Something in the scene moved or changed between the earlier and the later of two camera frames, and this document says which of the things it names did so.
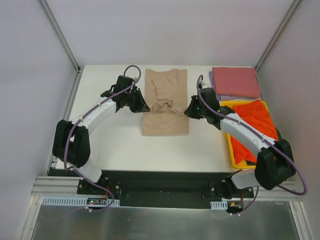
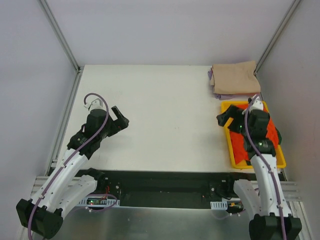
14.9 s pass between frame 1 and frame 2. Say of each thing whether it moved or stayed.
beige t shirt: moved
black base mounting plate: stayed
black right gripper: moved
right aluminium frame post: stayed
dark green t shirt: stayed
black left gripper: moved
